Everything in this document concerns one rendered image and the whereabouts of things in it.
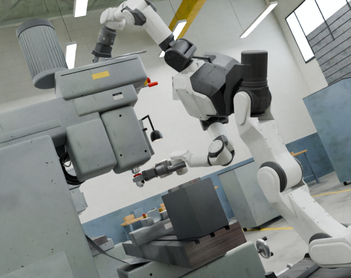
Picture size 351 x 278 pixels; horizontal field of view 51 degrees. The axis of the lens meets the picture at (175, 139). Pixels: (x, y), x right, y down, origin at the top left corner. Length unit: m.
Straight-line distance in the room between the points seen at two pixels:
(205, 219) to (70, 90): 0.98
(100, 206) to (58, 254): 6.84
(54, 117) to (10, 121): 0.20
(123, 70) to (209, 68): 0.48
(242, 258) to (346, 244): 0.66
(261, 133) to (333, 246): 0.52
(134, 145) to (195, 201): 0.68
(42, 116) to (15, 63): 7.48
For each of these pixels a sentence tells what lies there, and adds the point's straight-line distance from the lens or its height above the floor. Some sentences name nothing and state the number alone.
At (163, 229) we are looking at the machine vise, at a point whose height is 0.95.
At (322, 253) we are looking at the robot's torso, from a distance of 1.57.
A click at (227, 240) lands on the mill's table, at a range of 1.36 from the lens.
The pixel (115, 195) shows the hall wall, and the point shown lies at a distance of 8.57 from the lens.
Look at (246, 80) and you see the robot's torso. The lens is 1.61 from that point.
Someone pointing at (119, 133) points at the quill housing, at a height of 1.49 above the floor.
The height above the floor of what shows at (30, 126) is 1.65.
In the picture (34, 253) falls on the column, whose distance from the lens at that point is 1.69.
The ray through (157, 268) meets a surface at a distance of 1.82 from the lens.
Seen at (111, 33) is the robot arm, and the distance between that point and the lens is 2.05.
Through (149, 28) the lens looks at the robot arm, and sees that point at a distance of 1.80.
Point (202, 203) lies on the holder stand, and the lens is 1.35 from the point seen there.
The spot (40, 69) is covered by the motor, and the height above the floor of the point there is 1.93.
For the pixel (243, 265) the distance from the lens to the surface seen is 1.99.
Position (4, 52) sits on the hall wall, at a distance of 9.49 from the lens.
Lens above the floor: 1.11
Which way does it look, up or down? 8 degrees up
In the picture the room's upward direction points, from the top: 22 degrees counter-clockwise
